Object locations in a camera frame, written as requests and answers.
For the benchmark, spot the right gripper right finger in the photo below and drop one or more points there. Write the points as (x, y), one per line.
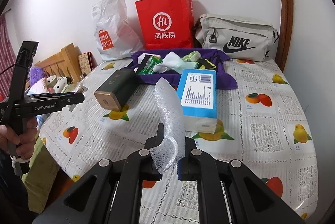
(186, 169)

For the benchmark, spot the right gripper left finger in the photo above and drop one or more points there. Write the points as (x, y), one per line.
(150, 170)

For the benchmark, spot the person's left hand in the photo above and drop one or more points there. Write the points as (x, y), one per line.
(25, 141)

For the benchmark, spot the purple fluffy toy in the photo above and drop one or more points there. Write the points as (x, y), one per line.
(36, 73)

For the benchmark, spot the white plush toy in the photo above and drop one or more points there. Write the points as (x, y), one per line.
(57, 84)

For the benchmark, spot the red striped curtain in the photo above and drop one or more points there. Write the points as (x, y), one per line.
(7, 58)

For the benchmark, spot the wooden headboard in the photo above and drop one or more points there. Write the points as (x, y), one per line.
(64, 63)

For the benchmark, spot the blue and white carton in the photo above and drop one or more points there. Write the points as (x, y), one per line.
(198, 97)

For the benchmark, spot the green and gold box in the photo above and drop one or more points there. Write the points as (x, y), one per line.
(114, 93)

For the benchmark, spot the fruit print tablecloth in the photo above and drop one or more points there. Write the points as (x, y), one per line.
(260, 123)

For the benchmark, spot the brown patterned book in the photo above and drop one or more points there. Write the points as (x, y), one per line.
(86, 64)

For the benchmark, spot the purple towel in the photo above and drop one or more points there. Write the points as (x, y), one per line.
(224, 81)

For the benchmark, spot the green snack packet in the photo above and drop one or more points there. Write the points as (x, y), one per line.
(147, 65)

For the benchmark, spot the yellow and black cloth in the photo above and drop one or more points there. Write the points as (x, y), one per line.
(204, 64)

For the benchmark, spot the light green small packet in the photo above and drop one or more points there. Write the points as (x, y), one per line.
(192, 57)

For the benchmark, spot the white Miniso plastic bag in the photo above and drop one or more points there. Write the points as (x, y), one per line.
(115, 38)

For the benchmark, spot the grey Nike waist bag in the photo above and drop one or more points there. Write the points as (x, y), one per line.
(238, 37)

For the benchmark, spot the red paper shopping bag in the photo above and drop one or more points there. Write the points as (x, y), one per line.
(166, 24)

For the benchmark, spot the brown wooden door frame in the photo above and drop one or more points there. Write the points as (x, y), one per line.
(287, 17)

